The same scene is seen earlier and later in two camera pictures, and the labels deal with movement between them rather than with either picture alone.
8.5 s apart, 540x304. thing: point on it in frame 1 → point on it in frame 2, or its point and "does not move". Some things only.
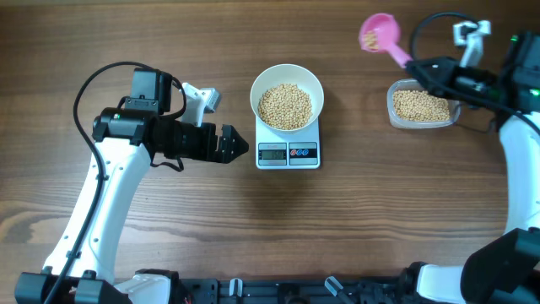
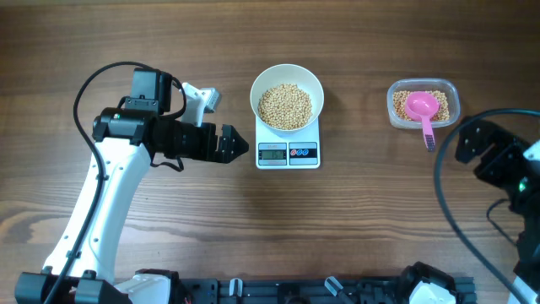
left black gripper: [207, 132] does not move
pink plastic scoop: [379, 33] → [421, 105]
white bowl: [287, 98] does not move
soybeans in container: [418, 105] does not move
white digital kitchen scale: [295, 149] does not move
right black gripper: [445, 69] → [508, 150]
